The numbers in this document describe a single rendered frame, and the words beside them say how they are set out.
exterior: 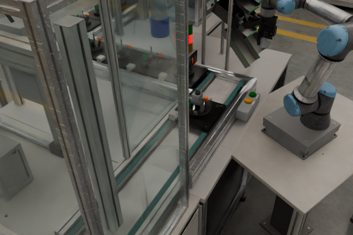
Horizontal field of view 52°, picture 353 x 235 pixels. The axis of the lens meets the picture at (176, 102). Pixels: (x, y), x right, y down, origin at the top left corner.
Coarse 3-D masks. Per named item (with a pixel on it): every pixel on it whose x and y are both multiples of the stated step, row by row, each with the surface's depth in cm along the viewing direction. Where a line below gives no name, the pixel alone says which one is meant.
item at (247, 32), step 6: (222, 0) 223; (228, 0) 226; (216, 6) 219; (222, 6) 229; (228, 6) 229; (234, 6) 226; (216, 12) 221; (222, 12) 218; (228, 12) 215; (234, 12) 228; (240, 12) 225; (222, 18) 220; (234, 24) 217; (234, 30) 219; (240, 30) 220; (246, 30) 222; (252, 30) 224; (246, 36) 215
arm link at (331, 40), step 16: (320, 32) 144; (336, 32) 137; (352, 32) 139; (320, 48) 145; (336, 48) 138; (352, 48) 142; (320, 64) 151; (304, 80) 164; (320, 80) 157; (288, 96) 173; (304, 96) 167; (288, 112) 177; (304, 112) 173
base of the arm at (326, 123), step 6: (306, 114) 186; (312, 114) 183; (318, 114) 181; (324, 114) 181; (300, 120) 191; (306, 120) 186; (312, 120) 184; (318, 120) 183; (324, 120) 183; (306, 126) 187; (312, 126) 185; (318, 126) 184; (324, 126) 184
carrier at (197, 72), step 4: (196, 68) 233; (200, 68) 233; (204, 68) 233; (192, 72) 226; (196, 72) 229; (200, 72) 229; (204, 72) 229; (192, 76) 226; (196, 76) 226; (200, 76) 226; (192, 80) 222; (196, 80) 222; (192, 84) 218
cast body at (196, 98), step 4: (196, 92) 190; (200, 92) 190; (192, 96) 191; (196, 96) 190; (200, 96) 190; (192, 100) 192; (196, 100) 191; (200, 100) 191; (196, 104) 193; (200, 104) 191
